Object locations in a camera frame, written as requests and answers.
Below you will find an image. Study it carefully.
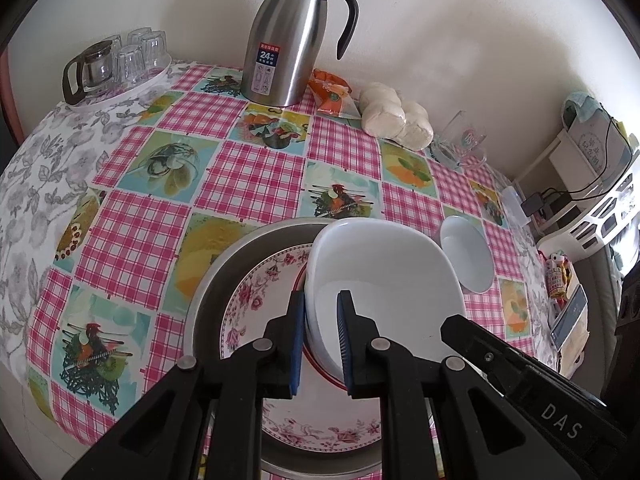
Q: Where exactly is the white printed box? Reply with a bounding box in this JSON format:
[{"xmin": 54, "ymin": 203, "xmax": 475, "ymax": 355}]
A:
[{"xmin": 565, "ymin": 105, "xmax": 633, "ymax": 161}]

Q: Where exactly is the bag of white buns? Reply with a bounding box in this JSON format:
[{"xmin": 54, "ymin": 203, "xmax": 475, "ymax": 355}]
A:
[{"xmin": 360, "ymin": 82, "xmax": 435, "ymax": 151}]

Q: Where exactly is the glass mug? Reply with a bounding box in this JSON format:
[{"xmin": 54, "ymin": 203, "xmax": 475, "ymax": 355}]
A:
[{"xmin": 432, "ymin": 110, "xmax": 488, "ymax": 168}]

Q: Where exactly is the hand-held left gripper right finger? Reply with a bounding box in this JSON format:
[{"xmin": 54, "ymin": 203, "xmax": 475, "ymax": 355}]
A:
[{"xmin": 336, "ymin": 290, "xmax": 506, "ymax": 480}]

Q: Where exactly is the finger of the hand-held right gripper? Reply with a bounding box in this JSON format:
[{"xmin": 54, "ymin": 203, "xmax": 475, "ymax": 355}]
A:
[{"xmin": 440, "ymin": 314, "xmax": 526, "ymax": 396}]

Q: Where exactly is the pale blue bowl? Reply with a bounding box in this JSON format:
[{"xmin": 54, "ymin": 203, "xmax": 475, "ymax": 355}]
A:
[{"xmin": 439, "ymin": 215, "xmax": 495, "ymax": 295}]

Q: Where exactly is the smartphone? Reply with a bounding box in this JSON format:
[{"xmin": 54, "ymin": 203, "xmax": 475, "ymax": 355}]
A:
[{"xmin": 550, "ymin": 284, "xmax": 590, "ymax": 348}]

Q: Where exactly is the teal cloth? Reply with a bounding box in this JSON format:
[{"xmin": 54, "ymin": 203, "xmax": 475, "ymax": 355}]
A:
[{"xmin": 562, "ymin": 91, "xmax": 608, "ymax": 123}]

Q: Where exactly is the stainless steel plate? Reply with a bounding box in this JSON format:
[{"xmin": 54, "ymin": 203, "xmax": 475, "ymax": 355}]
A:
[{"xmin": 182, "ymin": 217, "xmax": 386, "ymax": 480}]

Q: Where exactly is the grey floral tablecloth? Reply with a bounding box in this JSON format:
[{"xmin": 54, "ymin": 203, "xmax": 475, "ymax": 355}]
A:
[{"xmin": 0, "ymin": 57, "xmax": 563, "ymax": 386}]

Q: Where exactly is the glass teapot black handle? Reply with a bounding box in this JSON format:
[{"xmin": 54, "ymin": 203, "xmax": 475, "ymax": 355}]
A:
[{"xmin": 62, "ymin": 40, "xmax": 118, "ymax": 106}]

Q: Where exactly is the pink floral round plate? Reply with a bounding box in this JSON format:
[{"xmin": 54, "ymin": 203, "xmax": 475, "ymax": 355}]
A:
[{"xmin": 218, "ymin": 243, "xmax": 386, "ymax": 453}]

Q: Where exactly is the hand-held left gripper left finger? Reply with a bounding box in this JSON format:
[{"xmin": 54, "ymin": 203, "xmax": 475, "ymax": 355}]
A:
[{"xmin": 62, "ymin": 290, "xmax": 306, "ymax": 480}]

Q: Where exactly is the black charger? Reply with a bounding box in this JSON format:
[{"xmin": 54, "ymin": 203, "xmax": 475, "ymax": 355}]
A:
[{"xmin": 521, "ymin": 192, "xmax": 548, "ymax": 216}]

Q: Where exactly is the orange snack packet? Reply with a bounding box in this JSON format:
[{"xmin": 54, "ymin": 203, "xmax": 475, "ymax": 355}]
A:
[{"xmin": 307, "ymin": 68, "xmax": 362, "ymax": 120}]

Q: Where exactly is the strawberry print bowl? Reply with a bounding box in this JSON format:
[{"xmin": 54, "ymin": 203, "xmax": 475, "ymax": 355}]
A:
[{"xmin": 292, "ymin": 267, "xmax": 351, "ymax": 393}]

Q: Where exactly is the white serving tray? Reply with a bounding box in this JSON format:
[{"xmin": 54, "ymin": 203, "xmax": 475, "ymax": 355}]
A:
[{"xmin": 65, "ymin": 57, "xmax": 173, "ymax": 113}]

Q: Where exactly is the beige bag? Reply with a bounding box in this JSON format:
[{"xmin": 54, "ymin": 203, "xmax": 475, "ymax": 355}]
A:
[{"xmin": 557, "ymin": 320, "xmax": 591, "ymax": 378}]

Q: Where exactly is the small white square bowl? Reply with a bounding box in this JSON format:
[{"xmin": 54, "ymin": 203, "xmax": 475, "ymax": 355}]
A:
[{"xmin": 305, "ymin": 219, "xmax": 466, "ymax": 386}]

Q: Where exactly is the stainless steel thermos jug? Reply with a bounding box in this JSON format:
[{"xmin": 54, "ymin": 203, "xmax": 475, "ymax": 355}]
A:
[{"xmin": 240, "ymin": 0, "xmax": 360, "ymax": 107}]

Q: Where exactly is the white shelf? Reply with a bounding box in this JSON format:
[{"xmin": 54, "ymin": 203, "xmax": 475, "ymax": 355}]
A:
[{"xmin": 512, "ymin": 130, "xmax": 601, "ymax": 236}]

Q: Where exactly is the black cable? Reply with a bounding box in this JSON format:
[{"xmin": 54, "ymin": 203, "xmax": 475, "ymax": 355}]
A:
[{"xmin": 542, "ymin": 110, "xmax": 640, "ymax": 196}]

